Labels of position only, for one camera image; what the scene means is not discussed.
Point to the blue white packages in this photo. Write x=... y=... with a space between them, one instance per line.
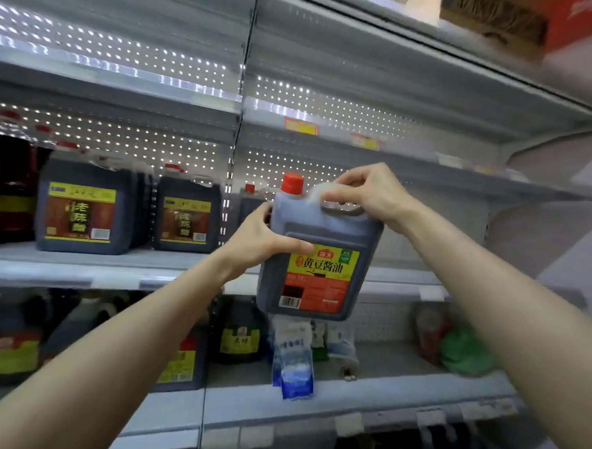
x=294 y=365

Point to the square soy sauce jug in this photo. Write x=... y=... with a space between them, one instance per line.
x=180 y=364

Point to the white metal store shelving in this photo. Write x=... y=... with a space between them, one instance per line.
x=383 y=78

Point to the vinegar jug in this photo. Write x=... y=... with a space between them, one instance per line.
x=79 y=210

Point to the person's right hand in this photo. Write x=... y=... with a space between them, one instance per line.
x=372 y=191

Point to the row of dark red-capped bottles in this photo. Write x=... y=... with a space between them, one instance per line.
x=5 y=197

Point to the small pink yellow price tag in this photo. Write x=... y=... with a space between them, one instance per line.
x=366 y=142
x=301 y=127

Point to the person's left forearm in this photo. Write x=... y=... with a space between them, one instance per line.
x=90 y=370

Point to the round soy jug gold cap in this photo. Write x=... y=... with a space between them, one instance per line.
x=7 y=350

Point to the dark jug yellow green label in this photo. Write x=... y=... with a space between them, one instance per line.
x=240 y=338

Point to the black jug brown gold label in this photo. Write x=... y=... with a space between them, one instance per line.
x=187 y=221

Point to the person's left hand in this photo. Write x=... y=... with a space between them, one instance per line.
x=255 y=245

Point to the person's right forearm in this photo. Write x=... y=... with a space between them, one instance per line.
x=519 y=323

